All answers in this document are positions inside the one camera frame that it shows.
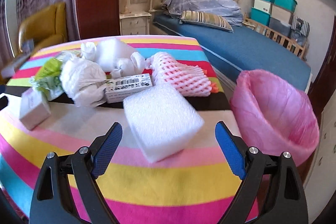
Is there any white foam block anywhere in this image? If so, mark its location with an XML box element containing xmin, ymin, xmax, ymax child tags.
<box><xmin>123</xmin><ymin>84</ymin><xmax>205</xmax><ymax>163</ymax></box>

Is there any pink foam fruit net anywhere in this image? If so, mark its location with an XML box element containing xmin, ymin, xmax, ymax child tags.
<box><xmin>145</xmin><ymin>52</ymin><xmax>219</xmax><ymax>97</ymax></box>

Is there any white foam sheet roll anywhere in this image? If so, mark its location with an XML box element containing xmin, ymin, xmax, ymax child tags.
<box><xmin>81</xmin><ymin>38</ymin><xmax>145</xmax><ymax>78</ymax></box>

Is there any pink bag trash bin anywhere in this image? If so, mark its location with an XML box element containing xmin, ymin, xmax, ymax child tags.
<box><xmin>230</xmin><ymin>69</ymin><xmax>319</xmax><ymax>166</ymax></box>

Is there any small pale pink box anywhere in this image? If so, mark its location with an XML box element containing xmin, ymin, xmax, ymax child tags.
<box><xmin>19</xmin><ymin>88</ymin><xmax>51</xmax><ymax>130</ymax></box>

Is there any green white plastic wrapper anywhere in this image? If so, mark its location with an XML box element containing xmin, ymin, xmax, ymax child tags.
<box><xmin>30</xmin><ymin>51</ymin><xmax>69</xmax><ymax>101</ymax></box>

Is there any crumpled white paper wad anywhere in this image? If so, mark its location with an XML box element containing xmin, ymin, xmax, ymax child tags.
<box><xmin>59</xmin><ymin>56</ymin><xmax>106</xmax><ymax>107</ymax></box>

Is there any white barcode carton box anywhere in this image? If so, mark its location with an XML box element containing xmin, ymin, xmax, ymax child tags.
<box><xmin>105</xmin><ymin>73</ymin><xmax>153</xmax><ymax>103</ymax></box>

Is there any blue mattress bed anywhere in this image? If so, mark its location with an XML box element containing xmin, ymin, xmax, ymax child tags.
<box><xmin>153</xmin><ymin>14</ymin><xmax>311</xmax><ymax>91</ymax></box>

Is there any box on side table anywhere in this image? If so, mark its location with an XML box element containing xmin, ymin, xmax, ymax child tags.
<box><xmin>1</xmin><ymin>39</ymin><xmax>34</xmax><ymax>79</ymax></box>

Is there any grey clear storage bin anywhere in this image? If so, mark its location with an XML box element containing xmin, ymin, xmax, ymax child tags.
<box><xmin>269</xmin><ymin>17</ymin><xmax>291</xmax><ymax>38</ymax></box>

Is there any yellow leather armchair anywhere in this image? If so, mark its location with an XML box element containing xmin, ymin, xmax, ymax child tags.
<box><xmin>18</xmin><ymin>2</ymin><xmax>68</xmax><ymax>53</ymax></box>

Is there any black white checked bag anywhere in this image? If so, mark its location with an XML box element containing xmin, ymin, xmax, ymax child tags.
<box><xmin>291</xmin><ymin>15</ymin><xmax>310</xmax><ymax>37</ymax></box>

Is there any teal storage bin lower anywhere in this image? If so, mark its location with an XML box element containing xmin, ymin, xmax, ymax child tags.
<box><xmin>250</xmin><ymin>7</ymin><xmax>270</xmax><ymax>26</ymax></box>

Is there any white storage box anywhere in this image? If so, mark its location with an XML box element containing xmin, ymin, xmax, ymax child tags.
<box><xmin>253</xmin><ymin>0</ymin><xmax>272</xmax><ymax>14</ymax></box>

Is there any cream nightstand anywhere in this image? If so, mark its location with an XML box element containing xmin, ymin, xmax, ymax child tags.
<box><xmin>119</xmin><ymin>12</ymin><xmax>151</xmax><ymax>35</ymax></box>

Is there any teal storage bin top right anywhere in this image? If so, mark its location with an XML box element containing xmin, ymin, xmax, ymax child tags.
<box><xmin>274</xmin><ymin>0</ymin><xmax>297</xmax><ymax>13</ymax></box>

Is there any striped yellow pillow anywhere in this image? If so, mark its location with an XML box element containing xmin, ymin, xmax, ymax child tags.
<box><xmin>180</xmin><ymin>11</ymin><xmax>234</xmax><ymax>32</ymax></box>

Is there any grey striped duvet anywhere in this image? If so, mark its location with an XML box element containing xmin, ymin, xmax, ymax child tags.
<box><xmin>161</xmin><ymin>0</ymin><xmax>243</xmax><ymax>27</ymax></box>

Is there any wooden crib rail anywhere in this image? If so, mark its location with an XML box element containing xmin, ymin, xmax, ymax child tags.
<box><xmin>243</xmin><ymin>14</ymin><xmax>306</xmax><ymax>59</ymax></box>

